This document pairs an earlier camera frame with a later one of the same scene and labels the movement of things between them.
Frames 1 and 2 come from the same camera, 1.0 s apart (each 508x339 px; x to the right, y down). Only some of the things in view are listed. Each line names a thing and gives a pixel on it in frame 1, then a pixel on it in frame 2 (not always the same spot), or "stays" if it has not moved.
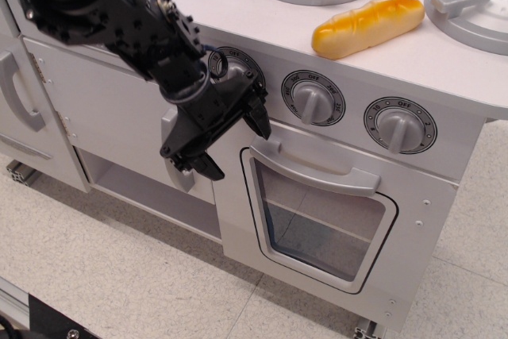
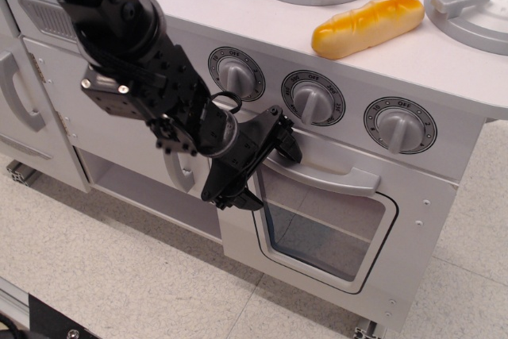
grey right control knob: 403,125 stays
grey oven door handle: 267,151 stays
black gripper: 198,124 to 259,136
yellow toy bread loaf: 367,25 stays
